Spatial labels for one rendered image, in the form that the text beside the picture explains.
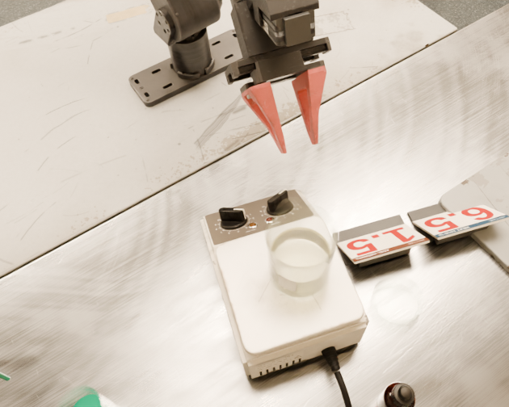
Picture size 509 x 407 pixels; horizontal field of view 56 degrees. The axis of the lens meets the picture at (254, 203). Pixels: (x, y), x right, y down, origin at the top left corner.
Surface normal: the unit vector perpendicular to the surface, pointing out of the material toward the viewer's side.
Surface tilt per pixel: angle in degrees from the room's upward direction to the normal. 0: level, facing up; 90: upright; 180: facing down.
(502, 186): 0
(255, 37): 40
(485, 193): 0
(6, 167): 0
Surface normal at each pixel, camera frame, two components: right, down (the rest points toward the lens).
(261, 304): -0.05, -0.53
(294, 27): 0.29, 0.64
